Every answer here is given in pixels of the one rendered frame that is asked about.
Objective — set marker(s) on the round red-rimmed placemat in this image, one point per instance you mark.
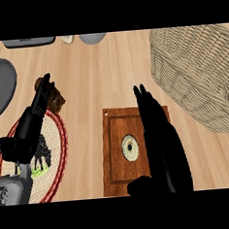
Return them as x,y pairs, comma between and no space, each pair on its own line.
52,150

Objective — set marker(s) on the small cream object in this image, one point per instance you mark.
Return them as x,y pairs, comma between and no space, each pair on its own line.
68,39

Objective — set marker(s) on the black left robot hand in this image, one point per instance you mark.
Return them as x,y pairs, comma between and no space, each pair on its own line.
27,130

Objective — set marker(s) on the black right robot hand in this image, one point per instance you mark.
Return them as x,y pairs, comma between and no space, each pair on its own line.
162,138

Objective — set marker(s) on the brown wooden cutting board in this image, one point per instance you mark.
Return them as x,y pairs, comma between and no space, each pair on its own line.
119,151

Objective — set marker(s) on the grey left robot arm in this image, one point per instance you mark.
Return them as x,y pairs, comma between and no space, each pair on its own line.
13,186

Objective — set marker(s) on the dark grey flat appliance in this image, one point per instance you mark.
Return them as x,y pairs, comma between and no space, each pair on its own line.
29,42

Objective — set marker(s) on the beige wicker basket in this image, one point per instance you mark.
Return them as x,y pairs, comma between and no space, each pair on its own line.
197,74

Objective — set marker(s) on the grey round bowl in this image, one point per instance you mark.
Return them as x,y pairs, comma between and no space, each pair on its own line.
92,38

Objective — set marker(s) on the brown croissant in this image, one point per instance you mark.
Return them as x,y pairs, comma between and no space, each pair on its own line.
57,100

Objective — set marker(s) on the cream frosted cupcake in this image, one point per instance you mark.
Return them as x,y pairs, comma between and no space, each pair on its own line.
129,147

